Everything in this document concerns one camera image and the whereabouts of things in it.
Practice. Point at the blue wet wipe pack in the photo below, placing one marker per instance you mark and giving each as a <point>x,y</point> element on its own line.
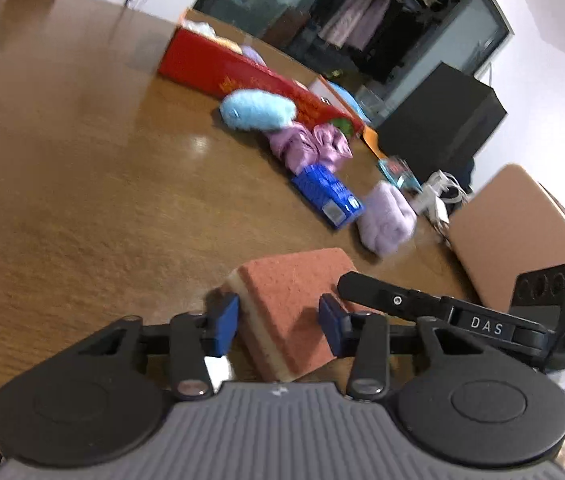
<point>350,102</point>

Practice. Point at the white and green soft bundle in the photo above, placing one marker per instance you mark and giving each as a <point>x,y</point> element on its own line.
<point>200,29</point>

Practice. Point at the brown sponge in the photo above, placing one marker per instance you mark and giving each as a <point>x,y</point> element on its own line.
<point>287,285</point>

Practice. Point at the blue tissue pack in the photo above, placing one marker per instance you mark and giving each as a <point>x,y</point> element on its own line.
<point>325,192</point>

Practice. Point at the small teal packet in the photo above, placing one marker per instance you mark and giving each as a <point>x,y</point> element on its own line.
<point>397,172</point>

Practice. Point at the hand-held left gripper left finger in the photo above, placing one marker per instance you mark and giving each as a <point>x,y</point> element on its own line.
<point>227,322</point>

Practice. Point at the purple satin scrunchie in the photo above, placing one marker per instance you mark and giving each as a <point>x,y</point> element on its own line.
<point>307,145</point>

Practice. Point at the light blue plush toy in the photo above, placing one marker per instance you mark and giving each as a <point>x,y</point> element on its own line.
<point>257,110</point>

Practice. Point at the orange card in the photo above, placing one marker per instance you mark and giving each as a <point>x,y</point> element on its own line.
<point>373,142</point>

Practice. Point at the row of pink hanging clothes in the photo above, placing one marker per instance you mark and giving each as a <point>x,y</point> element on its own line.
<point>357,10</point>

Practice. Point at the yellow and white plush toy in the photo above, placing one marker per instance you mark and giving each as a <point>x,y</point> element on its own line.
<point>227,45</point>

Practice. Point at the purple sachet pillow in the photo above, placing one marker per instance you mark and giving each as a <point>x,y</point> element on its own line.
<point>252,55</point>

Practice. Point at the tan chair backrest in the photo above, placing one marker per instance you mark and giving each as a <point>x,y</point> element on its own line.
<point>512,235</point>

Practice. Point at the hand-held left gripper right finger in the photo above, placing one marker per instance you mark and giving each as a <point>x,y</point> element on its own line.
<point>331,325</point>

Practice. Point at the black box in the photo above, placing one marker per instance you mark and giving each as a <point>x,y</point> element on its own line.
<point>437,120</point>

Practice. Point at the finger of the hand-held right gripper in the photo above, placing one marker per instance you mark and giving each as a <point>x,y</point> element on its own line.
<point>387,297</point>

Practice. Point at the clear plastic cup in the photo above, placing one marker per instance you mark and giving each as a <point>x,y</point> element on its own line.
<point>375,100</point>

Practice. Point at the red cardboard box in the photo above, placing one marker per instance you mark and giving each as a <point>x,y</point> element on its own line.
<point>207,67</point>

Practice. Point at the purple fluffy towel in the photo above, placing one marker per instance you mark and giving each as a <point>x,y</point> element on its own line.
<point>387,217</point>

